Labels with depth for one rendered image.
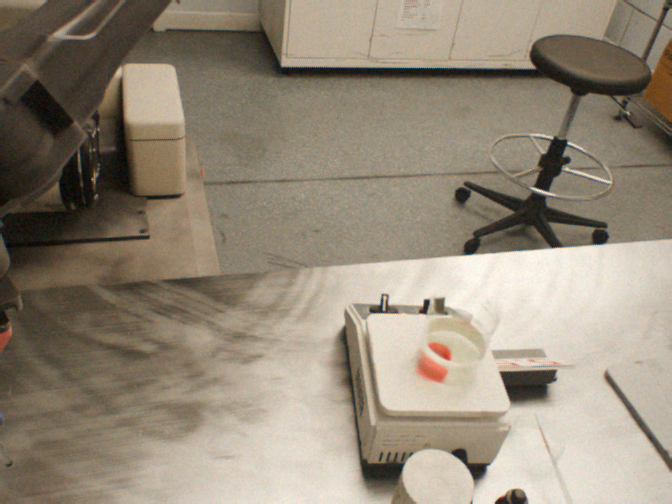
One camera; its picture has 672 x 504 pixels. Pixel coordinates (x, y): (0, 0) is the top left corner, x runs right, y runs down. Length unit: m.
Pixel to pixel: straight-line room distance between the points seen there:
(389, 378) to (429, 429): 0.06
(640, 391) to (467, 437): 0.25
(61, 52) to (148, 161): 1.09
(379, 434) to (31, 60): 0.40
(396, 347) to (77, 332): 0.34
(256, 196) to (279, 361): 1.59
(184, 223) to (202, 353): 0.84
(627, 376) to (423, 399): 0.30
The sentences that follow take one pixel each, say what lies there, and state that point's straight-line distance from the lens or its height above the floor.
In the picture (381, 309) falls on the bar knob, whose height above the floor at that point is 0.81.
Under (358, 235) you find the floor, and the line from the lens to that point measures 2.16.
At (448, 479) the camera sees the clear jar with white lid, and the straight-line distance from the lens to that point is 0.57.
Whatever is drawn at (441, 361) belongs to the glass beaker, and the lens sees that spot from 0.59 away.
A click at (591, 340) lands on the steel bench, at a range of 0.86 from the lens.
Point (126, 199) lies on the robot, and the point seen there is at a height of 0.38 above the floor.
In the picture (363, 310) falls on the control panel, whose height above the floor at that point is 0.80.
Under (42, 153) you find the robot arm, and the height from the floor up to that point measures 1.05.
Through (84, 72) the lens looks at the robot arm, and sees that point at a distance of 0.49.
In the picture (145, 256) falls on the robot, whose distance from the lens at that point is 1.45.
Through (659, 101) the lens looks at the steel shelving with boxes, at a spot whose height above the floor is 0.17.
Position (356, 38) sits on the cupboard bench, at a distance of 3.13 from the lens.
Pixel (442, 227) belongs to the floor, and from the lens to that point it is 2.28.
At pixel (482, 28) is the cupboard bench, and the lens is 3.35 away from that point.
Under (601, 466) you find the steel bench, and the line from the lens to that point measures 0.74.
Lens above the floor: 1.29
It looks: 39 degrees down
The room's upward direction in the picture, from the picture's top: 9 degrees clockwise
